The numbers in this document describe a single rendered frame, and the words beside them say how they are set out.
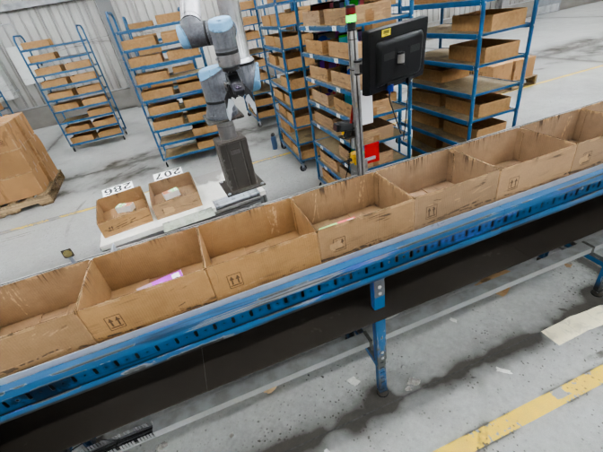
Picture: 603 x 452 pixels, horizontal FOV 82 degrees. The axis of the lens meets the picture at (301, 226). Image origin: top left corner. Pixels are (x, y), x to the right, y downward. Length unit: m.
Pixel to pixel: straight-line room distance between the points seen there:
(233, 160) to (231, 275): 1.16
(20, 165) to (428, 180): 4.93
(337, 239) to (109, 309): 0.77
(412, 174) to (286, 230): 0.63
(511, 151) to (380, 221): 0.96
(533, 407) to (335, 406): 0.91
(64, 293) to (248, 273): 0.72
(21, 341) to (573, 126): 2.51
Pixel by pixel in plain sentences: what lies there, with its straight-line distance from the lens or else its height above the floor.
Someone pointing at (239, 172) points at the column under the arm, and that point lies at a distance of 2.25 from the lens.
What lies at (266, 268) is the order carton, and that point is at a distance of 1.20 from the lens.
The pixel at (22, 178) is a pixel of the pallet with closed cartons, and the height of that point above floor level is 0.40.
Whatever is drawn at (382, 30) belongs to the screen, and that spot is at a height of 1.53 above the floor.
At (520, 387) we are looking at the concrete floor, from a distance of 2.13.
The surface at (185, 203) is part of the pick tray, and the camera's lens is 2.22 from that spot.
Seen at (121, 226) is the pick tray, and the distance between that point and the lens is 2.26.
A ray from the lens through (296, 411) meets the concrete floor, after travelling 1.98.
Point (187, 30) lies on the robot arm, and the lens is 1.63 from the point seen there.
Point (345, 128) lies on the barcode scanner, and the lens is 2.12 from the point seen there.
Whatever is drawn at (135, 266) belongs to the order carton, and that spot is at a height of 0.96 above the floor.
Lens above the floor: 1.71
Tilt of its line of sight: 33 degrees down
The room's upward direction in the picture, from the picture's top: 10 degrees counter-clockwise
